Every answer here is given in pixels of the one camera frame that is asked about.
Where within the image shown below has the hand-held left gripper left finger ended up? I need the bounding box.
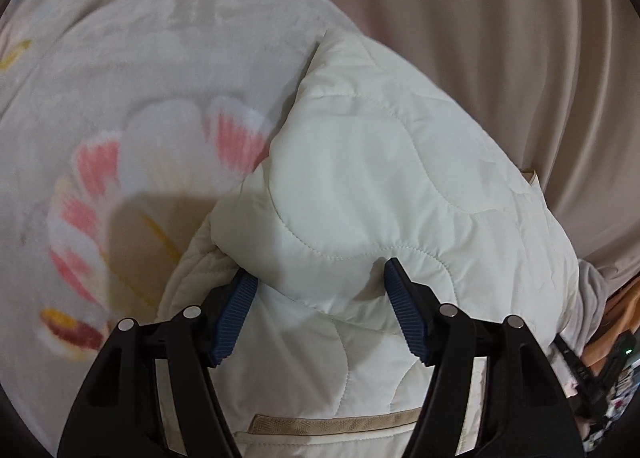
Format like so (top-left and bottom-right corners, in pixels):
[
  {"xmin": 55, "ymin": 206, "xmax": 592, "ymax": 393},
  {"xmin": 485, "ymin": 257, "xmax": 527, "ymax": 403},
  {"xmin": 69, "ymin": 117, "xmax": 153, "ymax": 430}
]
[{"xmin": 57, "ymin": 270, "xmax": 259, "ymax": 458}]

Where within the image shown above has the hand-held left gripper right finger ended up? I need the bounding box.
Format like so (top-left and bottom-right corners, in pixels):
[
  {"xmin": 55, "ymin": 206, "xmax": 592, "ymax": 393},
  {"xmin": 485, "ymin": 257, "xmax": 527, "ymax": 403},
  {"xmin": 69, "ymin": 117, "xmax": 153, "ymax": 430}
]
[{"xmin": 383, "ymin": 258, "xmax": 586, "ymax": 458}]

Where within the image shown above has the white quilted jacket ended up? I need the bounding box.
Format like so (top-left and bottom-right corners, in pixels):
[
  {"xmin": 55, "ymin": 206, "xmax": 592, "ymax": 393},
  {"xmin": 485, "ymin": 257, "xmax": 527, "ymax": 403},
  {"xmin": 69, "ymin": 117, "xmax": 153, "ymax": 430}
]
[{"xmin": 155, "ymin": 32, "xmax": 582, "ymax": 458}]

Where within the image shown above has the patterned dark cloth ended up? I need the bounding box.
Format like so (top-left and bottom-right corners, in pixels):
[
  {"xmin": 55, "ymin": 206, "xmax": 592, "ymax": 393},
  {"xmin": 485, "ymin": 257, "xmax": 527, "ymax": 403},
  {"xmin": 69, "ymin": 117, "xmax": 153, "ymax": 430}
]
[{"xmin": 575, "ymin": 370, "xmax": 635, "ymax": 456}]

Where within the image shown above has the orange cloth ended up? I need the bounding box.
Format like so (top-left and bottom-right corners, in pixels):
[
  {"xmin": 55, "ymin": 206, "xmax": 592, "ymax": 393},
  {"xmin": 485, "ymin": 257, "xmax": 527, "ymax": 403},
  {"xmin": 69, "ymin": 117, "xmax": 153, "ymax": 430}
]
[{"xmin": 582, "ymin": 278, "xmax": 640, "ymax": 371}]

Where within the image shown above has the floral fleece blanket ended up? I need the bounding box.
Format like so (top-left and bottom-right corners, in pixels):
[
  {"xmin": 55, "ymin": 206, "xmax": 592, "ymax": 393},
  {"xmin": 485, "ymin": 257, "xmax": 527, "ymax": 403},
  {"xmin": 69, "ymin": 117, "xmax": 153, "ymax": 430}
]
[{"xmin": 0, "ymin": 0, "xmax": 362, "ymax": 439}]

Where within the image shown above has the beige curtain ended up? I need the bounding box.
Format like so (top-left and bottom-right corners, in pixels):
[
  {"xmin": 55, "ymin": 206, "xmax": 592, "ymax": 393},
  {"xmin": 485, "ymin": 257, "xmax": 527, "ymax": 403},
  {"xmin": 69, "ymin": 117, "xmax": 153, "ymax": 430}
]
[{"xmin": 135, "ymin": 0, "xmax": 640, "ymax": 289}]

